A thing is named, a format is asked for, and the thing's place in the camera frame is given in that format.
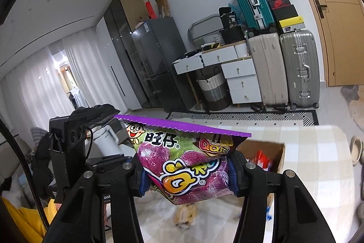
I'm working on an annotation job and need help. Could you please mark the black printed box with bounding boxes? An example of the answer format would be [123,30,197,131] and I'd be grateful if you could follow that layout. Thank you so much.
[218,6,239,31]

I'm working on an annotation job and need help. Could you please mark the purple gummy candy packet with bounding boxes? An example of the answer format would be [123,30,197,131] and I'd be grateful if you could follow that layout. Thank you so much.
[114,114,253,206]

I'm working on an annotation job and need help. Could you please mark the brown cardboard box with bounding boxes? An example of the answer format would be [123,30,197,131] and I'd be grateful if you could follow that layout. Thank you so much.
[236,141,286,221]

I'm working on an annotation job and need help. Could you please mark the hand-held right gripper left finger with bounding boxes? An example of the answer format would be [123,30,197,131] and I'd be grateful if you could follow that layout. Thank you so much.
[43,158,151,243]

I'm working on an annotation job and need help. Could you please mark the light blue plastic bag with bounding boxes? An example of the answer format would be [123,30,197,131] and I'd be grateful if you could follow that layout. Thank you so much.
[228,0,248,28]

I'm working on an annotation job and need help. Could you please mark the red snack packet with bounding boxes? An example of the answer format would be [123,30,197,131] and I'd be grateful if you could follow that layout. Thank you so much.
[249,150,273,172]

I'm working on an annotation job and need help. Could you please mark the brown patterned doormat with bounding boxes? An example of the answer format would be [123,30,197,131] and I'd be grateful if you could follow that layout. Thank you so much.
[340,85,364,122]

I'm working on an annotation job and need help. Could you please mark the yellow black shoe box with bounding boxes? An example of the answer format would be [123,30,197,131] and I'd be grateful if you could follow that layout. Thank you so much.
[277,17,306,33]

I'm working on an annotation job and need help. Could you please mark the person's left forearm yellow sleeve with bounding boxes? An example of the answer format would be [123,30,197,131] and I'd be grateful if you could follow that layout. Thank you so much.
[0,194,61,243]

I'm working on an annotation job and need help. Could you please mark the red paper bag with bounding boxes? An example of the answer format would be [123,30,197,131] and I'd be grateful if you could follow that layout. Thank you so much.
[145,0,157,20]

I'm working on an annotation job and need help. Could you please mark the teal suitcase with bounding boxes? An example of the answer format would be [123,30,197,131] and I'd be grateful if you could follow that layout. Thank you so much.
[227,0,277,32]

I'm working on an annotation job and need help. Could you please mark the white round appliance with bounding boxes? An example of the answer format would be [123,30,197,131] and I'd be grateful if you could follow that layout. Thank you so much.
[91,118,135,159]

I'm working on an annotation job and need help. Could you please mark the beige checked tablecloth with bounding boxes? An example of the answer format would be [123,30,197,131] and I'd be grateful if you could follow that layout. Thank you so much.
[134,115,356,243]

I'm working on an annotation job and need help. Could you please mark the oval mirror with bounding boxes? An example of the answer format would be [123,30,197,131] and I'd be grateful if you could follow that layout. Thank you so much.
[188,14,226,48]

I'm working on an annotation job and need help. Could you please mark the black bag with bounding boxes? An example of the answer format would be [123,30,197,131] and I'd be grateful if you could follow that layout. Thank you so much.
[220,27,247,43]

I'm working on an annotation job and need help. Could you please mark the black cable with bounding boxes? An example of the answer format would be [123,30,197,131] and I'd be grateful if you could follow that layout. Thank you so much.
[0,115,51,233]
[85,127,94,160]

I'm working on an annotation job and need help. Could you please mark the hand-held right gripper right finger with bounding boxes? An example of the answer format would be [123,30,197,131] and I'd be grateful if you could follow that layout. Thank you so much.
[226,152,336,243]

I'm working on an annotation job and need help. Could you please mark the grey white woven basket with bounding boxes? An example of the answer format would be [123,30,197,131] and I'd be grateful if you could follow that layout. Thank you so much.
[196,67,233,111]

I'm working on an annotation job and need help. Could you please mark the dark grey refrigerator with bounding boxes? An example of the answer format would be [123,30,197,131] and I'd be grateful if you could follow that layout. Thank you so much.
[131,17,200,113]

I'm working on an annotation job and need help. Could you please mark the black white patterned rug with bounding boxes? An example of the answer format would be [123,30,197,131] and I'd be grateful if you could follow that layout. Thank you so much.
[166,109,320,127]

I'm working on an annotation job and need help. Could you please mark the dark glass cabinet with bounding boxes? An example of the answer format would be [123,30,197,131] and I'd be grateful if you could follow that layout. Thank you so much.
[103,0,152,110]

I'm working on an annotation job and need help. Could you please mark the grey striped cushion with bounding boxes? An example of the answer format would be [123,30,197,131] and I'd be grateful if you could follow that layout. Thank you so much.
[30,126,49,147]

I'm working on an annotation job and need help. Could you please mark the beige slippers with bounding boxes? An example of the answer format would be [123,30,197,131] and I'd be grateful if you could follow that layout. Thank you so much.
[349,136,364,167]

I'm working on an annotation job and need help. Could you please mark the silver suitcase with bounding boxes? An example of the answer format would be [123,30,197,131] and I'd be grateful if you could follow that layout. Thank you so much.
[279,29,321,110]

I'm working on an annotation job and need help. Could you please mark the narrow cardboard carton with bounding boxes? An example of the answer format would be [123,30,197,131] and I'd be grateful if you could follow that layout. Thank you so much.
[155,0,171,19]

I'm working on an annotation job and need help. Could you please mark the white sheer curtains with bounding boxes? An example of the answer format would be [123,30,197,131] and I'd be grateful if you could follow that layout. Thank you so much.
[0,24,126,153]

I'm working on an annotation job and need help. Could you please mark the clear bread packet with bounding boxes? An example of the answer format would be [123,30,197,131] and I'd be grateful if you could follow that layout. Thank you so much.
[173,202,197,230]

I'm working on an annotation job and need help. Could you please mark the beige suitcase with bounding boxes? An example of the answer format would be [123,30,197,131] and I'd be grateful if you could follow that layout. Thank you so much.
[246,31,289,111]

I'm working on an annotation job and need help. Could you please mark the wooden door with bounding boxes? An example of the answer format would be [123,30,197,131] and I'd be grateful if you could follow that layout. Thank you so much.
[279,0,364,87]

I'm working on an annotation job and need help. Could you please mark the white drawer dressing table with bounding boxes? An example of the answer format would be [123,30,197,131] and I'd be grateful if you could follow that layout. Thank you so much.
[173,42,262,105]

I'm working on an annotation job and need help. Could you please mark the large brown cardboard carton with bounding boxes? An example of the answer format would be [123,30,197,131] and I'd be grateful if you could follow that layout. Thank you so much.
[118,0,149,32]

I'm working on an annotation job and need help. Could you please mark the black shoe box red logo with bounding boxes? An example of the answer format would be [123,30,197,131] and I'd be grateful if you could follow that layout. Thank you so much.
[267,0,293,9]

